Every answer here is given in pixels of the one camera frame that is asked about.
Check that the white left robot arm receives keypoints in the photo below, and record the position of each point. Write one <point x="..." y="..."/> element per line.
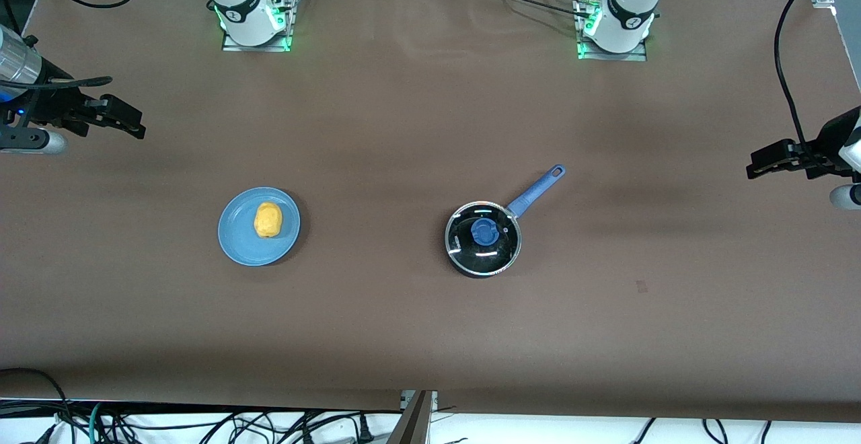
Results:
<point x="632" y="0"/>

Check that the blue round plate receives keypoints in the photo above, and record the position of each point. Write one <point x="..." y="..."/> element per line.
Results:
<point x="242" y="242"/>

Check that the grey metal profile post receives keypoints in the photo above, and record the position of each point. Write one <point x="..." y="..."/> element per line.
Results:
<point x="416" y="424"/>

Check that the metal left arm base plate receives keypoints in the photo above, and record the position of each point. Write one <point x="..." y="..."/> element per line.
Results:
<point x="639" y="56"/>

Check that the brown table cover sheet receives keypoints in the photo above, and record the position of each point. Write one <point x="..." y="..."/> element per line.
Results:
<point x="403" y="128"/>

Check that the glass lid with blue knob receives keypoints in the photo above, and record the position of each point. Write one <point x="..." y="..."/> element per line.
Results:
<point x="483" y="232"/>

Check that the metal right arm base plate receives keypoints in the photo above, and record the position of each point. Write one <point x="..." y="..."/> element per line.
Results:
<point x="232" y="46"/>

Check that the black power plug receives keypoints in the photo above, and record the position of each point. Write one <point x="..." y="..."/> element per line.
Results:
<point x="364" y="429"/>

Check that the yellow potato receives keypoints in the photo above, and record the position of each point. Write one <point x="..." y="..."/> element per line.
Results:
<point x="268" y="219"/>

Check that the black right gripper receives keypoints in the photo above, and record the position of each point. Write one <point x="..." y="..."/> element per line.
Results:
<point x="52" y="103"/>

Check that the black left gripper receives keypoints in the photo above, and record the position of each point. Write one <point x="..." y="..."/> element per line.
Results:
<point x="819" y="153"/>

